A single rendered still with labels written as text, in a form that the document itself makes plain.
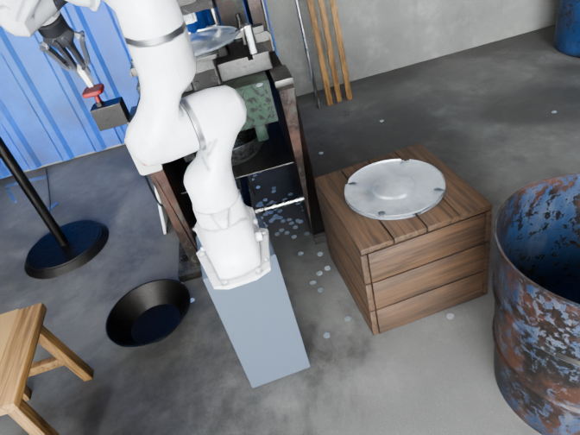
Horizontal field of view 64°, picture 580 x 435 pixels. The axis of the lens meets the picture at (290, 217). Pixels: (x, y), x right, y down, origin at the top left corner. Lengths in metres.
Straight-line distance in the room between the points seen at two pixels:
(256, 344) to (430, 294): 0.53
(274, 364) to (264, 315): 0.20
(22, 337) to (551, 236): 1.39
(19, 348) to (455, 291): 1.21
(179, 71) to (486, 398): 1.06
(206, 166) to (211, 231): 0.15
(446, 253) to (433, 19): 2.10
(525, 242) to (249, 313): 0.71
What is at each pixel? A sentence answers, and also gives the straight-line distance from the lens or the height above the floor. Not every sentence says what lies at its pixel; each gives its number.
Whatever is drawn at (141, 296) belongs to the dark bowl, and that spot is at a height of 0.04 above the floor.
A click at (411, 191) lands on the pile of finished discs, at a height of 0.36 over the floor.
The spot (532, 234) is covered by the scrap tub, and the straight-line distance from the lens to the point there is 1.29.
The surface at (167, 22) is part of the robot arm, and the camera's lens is 0.88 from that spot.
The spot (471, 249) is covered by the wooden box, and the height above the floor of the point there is 0.22.
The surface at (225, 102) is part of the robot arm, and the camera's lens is 0.98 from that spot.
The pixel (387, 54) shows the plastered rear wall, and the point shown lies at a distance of 3.18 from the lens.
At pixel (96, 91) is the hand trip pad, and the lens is 1.55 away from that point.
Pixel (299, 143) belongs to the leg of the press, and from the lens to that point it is 1.58.
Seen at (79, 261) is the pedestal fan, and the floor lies 0.02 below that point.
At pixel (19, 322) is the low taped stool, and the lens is 1.52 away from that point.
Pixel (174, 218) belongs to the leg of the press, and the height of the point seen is 0.27.
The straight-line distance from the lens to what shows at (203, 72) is 1.59.
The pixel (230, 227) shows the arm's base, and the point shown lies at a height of 0.55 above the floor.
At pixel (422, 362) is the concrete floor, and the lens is 1.41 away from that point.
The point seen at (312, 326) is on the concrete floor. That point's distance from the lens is 1.53.
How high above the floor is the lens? 1.16
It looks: 36 degrees down
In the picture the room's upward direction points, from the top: 15 degrees counter-clockwise
